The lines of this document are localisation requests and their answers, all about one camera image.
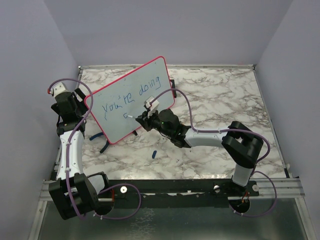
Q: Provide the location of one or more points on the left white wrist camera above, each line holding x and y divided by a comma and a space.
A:
57, 89

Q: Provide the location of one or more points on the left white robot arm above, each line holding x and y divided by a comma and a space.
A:
73, 193

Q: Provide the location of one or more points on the blue handled pliers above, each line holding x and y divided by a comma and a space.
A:
100, 140

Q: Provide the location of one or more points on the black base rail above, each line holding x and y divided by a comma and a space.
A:
179, 193

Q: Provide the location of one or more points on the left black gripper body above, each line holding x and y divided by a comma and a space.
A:
56, 107

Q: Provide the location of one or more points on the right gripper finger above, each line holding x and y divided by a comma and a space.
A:
143, 123
144, 115

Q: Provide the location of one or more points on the blue marker cap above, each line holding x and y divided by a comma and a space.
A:
154, 154

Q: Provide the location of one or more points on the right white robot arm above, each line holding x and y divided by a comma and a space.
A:
240, 142

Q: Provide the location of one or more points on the pink framed whiteboard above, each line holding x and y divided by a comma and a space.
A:
111, 104

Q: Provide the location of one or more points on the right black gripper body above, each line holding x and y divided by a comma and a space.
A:
154, 121

